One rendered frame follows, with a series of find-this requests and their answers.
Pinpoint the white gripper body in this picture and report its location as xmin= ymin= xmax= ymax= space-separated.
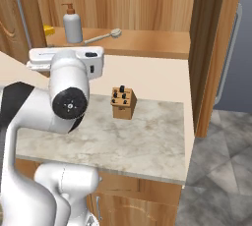
xmin=26 ymin=46 xmax=79 ymax=73

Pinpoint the white soap dispenser brown pump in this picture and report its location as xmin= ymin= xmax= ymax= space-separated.
xmin=61 ymin=2 xmax=85 ymax=45

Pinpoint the white dish brush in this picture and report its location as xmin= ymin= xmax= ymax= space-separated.
xmin=83 ymin=28 xmax=123 ymax=46

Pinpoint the tall wooden cabinet door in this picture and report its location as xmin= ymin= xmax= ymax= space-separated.
xmin=188 ymin=0 xmax=246 ymax=139

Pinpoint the wooden base cabinet door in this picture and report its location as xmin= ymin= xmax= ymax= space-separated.
xmin=86 ymin=191 xmax=181 ymax=226

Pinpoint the yellow sponge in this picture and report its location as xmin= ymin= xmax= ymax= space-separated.
xmin=42 ymin=24 xmax=56 ymax=37

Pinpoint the wooden knife block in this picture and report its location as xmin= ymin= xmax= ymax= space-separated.
xmin=109 ymin=85 xmax=138 ymax=121

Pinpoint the wooden drawer front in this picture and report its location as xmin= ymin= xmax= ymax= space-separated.
xmin=95 ymin=170 xmax=182 ymax=202

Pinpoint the grey cabinet door handle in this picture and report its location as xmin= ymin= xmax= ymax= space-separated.
xmin=15 ymin=0 xmax=33 ymax=51

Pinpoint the wooden wall cabinet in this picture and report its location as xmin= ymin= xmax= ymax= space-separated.
xmin=31 ymin=0 xmax=202 ymax=61

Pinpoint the small grey cabinet handle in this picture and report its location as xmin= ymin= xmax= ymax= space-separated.
xmin=94 ymin=196 xmax=103 ymax=222

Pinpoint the long grey door handle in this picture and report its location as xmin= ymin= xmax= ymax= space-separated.
xmin=214 ymin=2 xmax=243 ymax=106

